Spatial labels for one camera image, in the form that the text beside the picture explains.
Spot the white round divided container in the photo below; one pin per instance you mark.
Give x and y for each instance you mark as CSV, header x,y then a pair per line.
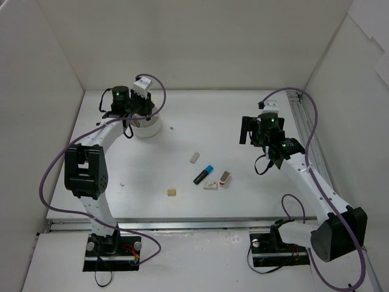
x,y
146,128

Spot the black blue-capped highlighter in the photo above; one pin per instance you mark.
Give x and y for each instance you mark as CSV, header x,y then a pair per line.
x,y
203,175

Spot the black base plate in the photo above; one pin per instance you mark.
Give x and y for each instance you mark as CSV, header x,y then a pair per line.
x,y
269,252
109,254

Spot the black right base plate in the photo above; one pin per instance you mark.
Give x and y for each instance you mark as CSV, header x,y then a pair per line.
x,y
269,252

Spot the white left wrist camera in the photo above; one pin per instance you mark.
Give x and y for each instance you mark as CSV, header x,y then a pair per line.
x,y
141,86

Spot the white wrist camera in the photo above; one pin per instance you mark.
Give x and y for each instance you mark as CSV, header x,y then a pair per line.
x,y
141,86
268,106

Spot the white eraser red print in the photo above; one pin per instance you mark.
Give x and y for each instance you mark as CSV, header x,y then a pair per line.
x,y
210,185

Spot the tan small eraser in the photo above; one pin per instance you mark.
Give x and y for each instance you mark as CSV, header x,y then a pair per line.
x,y
171,192

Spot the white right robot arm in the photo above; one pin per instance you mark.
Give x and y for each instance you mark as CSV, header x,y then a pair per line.
x,y
340,228

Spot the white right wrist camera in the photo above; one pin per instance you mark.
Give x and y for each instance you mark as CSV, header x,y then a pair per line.
x,y
268,106

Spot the white rectangular eraser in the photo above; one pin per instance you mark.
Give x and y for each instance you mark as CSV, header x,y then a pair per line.
x,y
194,157

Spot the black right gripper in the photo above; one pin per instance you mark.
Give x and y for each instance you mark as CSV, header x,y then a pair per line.
x,y
248,129

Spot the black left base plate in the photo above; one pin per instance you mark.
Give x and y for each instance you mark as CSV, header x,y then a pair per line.
x,y
109,254

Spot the red white sleeved eraser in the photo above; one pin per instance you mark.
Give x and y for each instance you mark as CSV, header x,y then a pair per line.
x,y
223,179

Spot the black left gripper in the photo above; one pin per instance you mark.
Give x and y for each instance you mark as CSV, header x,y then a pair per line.
x,y
141,105

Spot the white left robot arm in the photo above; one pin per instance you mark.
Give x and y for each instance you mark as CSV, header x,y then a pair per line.
x,y
85,170

